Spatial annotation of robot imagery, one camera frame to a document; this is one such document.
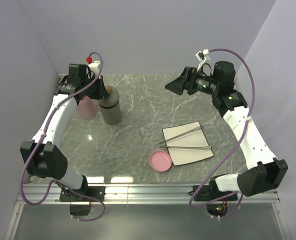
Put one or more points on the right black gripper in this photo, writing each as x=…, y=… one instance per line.
x=177, y=85

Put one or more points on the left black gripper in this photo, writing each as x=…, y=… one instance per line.
x=102, y=91

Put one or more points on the grey round lid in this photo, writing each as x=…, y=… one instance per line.
x=110, y=101

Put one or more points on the pink cylindrical container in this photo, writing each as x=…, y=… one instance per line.
x=87, y=108

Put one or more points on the grey cylindrical container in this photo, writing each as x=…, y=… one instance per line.
x=112, y=115

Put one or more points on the metal tongs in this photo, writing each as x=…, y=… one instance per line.
x=184, y=141

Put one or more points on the pink round lid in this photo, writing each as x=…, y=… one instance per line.
x=160, y=161

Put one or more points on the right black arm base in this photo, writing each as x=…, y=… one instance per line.
x=211, y=192

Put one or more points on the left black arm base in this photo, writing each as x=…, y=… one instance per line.
x=82, y=203

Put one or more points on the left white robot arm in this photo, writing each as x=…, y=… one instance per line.
x=42, y=155

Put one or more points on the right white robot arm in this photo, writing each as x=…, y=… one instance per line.
x=265, y=171

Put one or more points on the white square plate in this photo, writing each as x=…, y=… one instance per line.
x=187, y=156

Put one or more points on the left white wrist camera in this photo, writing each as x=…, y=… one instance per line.
x=94, y=66

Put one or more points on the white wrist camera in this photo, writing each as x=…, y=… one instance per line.
x=203, y=58
x=94, y=66

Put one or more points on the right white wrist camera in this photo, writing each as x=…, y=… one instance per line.
x=203, y=58

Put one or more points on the aluminium rail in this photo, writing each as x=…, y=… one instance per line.
x=138, y=194

